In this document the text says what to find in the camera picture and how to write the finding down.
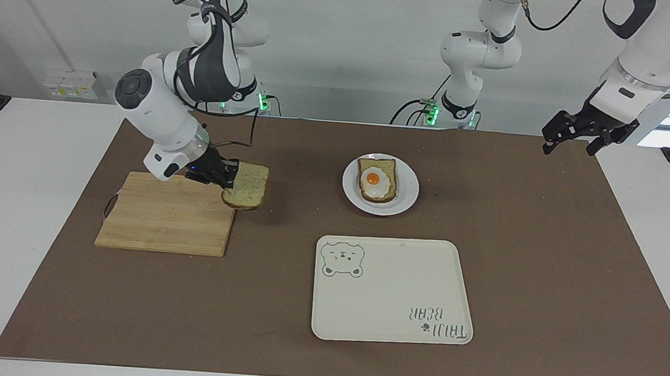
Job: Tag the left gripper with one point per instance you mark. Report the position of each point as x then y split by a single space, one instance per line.
608 121

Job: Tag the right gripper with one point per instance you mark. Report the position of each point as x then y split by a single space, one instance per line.
207 164

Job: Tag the brown bread slice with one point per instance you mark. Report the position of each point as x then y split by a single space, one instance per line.
248 186

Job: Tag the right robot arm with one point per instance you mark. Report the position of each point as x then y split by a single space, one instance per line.
157 111

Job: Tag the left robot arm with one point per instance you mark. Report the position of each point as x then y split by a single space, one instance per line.
477 50

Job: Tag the white round plate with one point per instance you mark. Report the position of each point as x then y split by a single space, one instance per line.
407 187

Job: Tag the wooden cutting board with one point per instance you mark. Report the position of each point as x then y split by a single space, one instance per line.
168 217

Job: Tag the fried egg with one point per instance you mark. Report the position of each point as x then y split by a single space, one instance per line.
375 180

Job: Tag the bread slice under egg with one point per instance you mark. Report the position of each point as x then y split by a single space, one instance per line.
379 163

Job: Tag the cream tray with bear print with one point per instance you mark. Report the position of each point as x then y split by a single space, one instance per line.
398 293

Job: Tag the white wall socket strip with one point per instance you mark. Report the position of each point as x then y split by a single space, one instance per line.
74 86

